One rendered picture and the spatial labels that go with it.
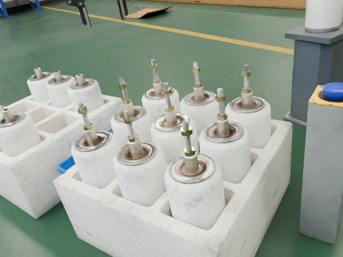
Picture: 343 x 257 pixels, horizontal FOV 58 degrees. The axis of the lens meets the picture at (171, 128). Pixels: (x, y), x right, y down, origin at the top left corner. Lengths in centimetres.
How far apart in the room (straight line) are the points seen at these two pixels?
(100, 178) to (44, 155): 26
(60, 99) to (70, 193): 45
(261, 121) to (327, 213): 22
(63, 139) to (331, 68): 77
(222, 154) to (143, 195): 16
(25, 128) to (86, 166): 27
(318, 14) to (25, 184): 89
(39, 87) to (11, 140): 33
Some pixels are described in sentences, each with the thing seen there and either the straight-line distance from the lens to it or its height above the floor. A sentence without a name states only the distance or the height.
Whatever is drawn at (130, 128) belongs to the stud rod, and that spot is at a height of 31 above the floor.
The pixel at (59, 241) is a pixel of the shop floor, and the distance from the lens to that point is 84.
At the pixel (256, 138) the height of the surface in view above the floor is 19.
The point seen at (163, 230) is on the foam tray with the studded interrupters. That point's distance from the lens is 53.
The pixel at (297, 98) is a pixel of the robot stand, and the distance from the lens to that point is 106.
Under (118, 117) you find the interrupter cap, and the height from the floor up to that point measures 25.
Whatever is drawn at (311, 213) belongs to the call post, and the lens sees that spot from 70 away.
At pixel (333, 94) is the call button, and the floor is 32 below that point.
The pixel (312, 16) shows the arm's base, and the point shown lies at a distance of 98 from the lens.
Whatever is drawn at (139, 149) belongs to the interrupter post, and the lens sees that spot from 56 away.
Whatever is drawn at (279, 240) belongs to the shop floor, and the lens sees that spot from 73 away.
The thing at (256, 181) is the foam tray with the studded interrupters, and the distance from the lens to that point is 59.
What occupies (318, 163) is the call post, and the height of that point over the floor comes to 20.
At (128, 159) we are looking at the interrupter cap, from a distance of 56.
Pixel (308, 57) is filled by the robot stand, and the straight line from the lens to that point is 99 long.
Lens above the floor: 56
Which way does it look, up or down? 30 degrees down
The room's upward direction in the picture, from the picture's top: 10 degrees counter-clockwise
